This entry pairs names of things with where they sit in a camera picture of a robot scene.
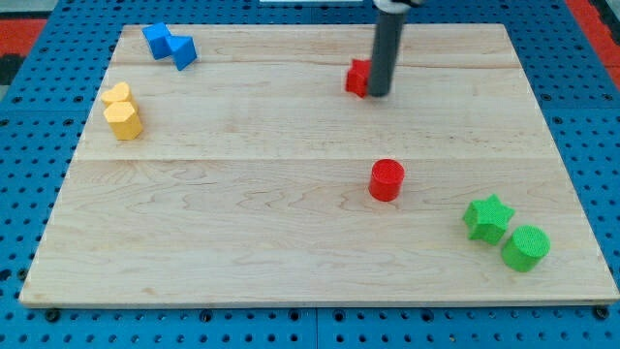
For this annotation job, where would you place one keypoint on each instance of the wooden board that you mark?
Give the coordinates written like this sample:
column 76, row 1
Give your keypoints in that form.
column 248, row 185

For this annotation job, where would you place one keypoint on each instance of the red cylinder block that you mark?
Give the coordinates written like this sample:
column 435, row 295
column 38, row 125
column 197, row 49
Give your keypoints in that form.
column 386, row 179

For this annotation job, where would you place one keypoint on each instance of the red star block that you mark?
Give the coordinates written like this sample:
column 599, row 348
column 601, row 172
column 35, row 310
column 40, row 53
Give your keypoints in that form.
column 357, row 77

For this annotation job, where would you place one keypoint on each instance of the blue triangle block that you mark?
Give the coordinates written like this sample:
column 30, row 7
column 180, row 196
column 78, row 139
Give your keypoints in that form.
column 182, row 50

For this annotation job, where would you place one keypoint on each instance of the green star block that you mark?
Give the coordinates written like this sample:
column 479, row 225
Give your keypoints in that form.
column 487, row 219

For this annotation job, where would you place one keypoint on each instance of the yellow hexagon block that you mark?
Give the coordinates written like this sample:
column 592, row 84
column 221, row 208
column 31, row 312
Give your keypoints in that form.
column 123, row 120

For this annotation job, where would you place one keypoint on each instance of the yellow heart block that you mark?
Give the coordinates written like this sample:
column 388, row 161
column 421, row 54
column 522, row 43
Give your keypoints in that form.
column 121, row 92

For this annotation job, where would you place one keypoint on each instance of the blue cube block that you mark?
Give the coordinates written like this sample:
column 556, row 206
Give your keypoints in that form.
column 156, row 37

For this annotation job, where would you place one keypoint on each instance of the green cylinder block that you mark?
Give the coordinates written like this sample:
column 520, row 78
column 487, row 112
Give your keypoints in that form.
column 526, row 247

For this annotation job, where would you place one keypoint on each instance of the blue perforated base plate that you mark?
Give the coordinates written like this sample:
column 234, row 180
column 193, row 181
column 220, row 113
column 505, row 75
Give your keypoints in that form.
column 55, row 54

